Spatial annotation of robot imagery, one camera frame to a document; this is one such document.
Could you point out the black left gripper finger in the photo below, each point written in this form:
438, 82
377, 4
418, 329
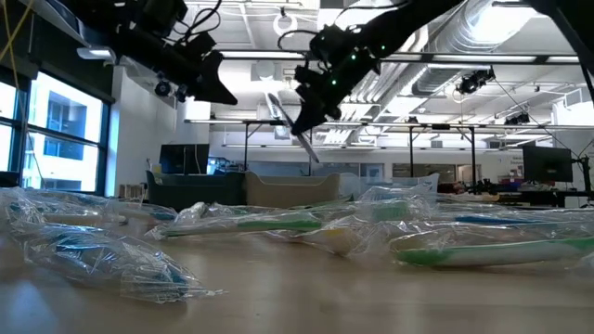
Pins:
213, 83

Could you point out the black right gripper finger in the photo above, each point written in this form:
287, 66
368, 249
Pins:
318, 109

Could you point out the black monitor on arm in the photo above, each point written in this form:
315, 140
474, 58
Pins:
547, 163

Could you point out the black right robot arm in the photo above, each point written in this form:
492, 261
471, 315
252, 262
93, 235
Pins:
408, 23

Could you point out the bagged toothbrushes far left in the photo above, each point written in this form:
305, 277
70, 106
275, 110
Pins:
74, 218

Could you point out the long white light bar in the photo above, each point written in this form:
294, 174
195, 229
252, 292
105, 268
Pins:
260, 55

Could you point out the black monitor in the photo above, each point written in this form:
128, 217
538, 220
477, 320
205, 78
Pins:
183, 158

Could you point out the light grey plastic bin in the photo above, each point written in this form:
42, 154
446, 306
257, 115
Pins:
292, 190

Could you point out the clear plastic bin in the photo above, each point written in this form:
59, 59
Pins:
357, 188

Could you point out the dark grey plastic bin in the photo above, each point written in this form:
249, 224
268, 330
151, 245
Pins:
195, 190

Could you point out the green toothbrush in clear wrap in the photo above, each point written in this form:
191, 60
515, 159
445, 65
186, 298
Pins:
390, 212
487, 254
278, 226

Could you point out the orange toothbrush in clear wrap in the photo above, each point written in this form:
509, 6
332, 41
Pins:
339, 239

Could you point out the small wooden crate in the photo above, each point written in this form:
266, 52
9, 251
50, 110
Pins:
132, 191

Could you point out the black mounted camera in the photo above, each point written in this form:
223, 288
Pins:
517, 119
162, 88
473, 82

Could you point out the black overhead rig frame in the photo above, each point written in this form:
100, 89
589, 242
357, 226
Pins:
260, 122

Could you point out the silver ventilation duct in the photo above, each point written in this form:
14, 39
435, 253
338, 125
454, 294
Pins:
464, 32

